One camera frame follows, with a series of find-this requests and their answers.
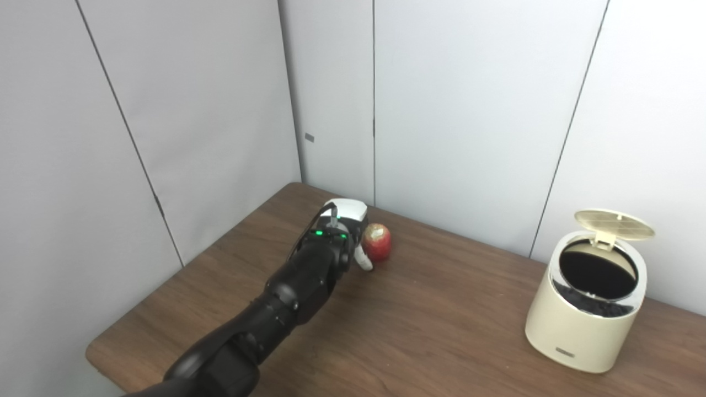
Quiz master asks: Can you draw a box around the round cream bin lid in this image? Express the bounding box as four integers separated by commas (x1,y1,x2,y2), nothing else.
574,208,656,250

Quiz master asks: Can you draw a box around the red apple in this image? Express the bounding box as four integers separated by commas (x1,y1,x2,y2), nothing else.
361,223,392,262

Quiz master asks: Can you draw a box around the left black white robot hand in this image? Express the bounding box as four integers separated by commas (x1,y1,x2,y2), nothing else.
317,198,376,272

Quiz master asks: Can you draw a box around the cream-colored desktop bin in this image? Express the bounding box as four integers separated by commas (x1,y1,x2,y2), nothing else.
524,230,647,374

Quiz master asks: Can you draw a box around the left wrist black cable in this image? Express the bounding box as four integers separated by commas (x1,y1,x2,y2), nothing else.
291,202,339,261

